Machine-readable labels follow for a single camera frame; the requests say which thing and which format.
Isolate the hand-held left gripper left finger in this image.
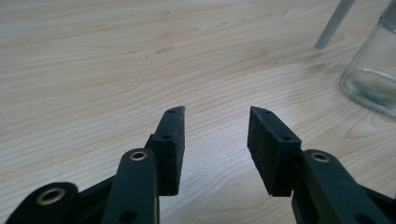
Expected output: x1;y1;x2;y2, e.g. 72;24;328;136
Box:
144;105;186;197

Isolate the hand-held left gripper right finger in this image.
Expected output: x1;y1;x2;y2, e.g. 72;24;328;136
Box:
247;105;303;198

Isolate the clear glass jar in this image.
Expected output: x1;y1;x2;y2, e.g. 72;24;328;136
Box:
339;0;396;119

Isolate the grey metal utensil handle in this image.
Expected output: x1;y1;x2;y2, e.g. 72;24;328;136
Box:
314;0;357;50

